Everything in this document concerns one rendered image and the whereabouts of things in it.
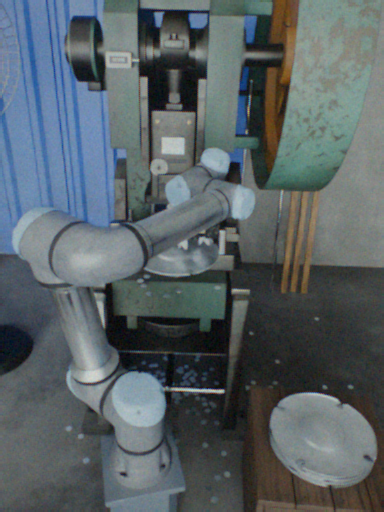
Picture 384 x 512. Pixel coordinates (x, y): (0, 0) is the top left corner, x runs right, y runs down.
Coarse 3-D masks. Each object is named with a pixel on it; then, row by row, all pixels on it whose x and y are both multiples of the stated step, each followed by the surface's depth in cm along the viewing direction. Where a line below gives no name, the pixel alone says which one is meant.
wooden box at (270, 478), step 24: (264, 408) 139; (360, 408) 140; (264, 432) 131; (264, 456) 124; (264, 480) 117; (288, 480) 117; (264, 504) 113; (288, 504) 112; (312, 504) 112; (336, 504) 112; (360, 504) 112
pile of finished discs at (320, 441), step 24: (288, 408) 135; (312, 408) 135; (336, 408) 135; (288, 432) 127; (312, 432) 126; (336, 432) 126; (360, 432) 127; (288, 456) 119; (312, 456) 120; (336, 456) 120; (360, 456) 120; (312, 480) 117; (336, 480) 114; (360, 480) 117
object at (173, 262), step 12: (168, 252) 137; (180, 252) 138; (192, 252) 139; (204, 252) 140; (216, 252) 140; (156, 264) 132; (168, 264) 133; (180, 264) 133; (192, 264) 134; (204, 264) 134
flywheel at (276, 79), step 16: (288, 0) 150; (272, 16) 160; (288, 16) 151; (272, 32) 162; (288, 32) 132; (288, 48) 131; (288, 64) 133; (272, 80) 168; (288, 80) 137; (272, 96) 168; (272, 112) 167; (272, 128) 164; (272, 144) 158; (272, 160) 147
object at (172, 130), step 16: (160, 112) 139; (176, 112) 139; (192, 112) 139; (160, 128) 141; (176, 128) 141; (192, 128) 141; (160, 144) 144; (176, 144) 143; (192, 144) 143; (160, 160) 145; (176, 160) 146; (192, 160) 146; (160, 176) 145; (160, 192) 148
